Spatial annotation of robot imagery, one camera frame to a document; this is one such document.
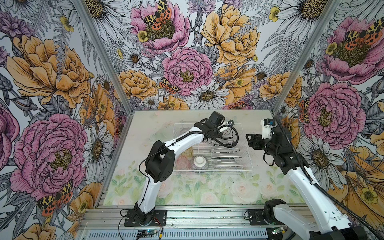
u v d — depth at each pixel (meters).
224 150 0.91
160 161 0.53
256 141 0.67
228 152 0.90
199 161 0.87
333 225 0.39
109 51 0.89
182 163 0.88
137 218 0.64
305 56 0.90
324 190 0.78
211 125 0.70
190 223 0.73
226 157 0.89
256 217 0.74
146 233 0.71
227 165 0.88
